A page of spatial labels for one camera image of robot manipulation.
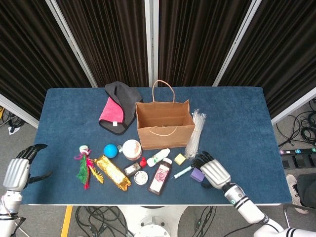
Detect round clear box of clips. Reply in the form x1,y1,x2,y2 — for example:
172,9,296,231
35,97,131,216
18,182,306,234
134,170,150,186

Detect green white marker pen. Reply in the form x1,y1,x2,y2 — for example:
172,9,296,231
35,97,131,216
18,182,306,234
173,165,194,180

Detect black floor cable pile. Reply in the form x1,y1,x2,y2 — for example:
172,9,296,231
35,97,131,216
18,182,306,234
275,97,316,146
0,106,25,135

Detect white metal frame post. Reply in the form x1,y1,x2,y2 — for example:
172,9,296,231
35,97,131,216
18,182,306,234
45,0,99,88
144,0,160,87
212,0,263,87

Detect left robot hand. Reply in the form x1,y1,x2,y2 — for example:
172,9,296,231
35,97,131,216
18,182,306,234
2,144,53,191

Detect grey and pink cloth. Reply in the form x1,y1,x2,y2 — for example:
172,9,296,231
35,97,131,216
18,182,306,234
98,81,144,136

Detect black cable tangle under table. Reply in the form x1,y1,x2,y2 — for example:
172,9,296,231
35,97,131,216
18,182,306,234
74,206,135,237

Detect brown bottle pink flower label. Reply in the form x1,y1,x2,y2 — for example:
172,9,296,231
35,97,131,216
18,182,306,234
147,158,173,197

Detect clear jar of rubber bands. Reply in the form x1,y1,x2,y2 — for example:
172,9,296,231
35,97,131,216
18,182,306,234
122,139,143,161

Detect gold foil packet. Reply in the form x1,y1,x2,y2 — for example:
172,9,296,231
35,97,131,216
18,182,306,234
94,155,132,192

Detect blue ball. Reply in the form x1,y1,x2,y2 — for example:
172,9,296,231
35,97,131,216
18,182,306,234
103,144,118,158

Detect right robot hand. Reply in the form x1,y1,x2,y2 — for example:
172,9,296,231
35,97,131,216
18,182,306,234
191,151,232,190

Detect brown paper bag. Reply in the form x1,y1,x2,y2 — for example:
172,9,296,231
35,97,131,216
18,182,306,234
135,79,197,151

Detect yellow sponge cube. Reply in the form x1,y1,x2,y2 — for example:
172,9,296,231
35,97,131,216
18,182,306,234
174,153,187,166

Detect dark pleated curtain panel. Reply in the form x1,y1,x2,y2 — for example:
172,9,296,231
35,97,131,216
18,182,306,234
158,0,253,87
55,0,149,87
0,0,92,120
218,0,316,119

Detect white metal frame rail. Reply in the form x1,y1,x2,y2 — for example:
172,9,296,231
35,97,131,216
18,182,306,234
0,93,40,129
271,93,316,126

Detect black cables with green plug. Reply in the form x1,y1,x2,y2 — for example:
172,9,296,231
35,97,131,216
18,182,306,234
192,206,218,233

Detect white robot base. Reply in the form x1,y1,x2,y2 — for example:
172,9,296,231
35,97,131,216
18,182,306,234
118,205,189,237

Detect white bottle green label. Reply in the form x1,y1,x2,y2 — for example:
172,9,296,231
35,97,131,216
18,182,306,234
146,148,171,168

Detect black ink bottle red cap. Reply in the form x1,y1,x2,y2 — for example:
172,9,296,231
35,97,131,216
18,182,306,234
123,157,148,177

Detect black foot pedal unit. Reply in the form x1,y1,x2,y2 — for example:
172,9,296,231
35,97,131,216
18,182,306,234
281,153,316,170

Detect dark trouser leg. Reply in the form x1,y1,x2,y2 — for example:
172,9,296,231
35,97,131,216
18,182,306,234
296,173,316,208

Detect purple foam cube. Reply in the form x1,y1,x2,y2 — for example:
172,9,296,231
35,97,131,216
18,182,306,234
190,167,206,184

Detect blue felt table cover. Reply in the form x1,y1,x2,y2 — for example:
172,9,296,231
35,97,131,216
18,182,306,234
21,86,293,206

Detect yellow floor tape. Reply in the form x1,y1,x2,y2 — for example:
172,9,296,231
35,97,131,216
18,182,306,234
60,206,74,237

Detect white sneaker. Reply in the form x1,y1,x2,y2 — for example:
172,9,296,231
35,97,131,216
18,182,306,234
285,174,310,215

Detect bundle of clear straws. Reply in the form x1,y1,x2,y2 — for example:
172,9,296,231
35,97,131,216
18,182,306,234
184,108,207,160

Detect colourful feather toy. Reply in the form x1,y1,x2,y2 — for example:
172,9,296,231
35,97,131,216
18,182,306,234
74,145,105,191

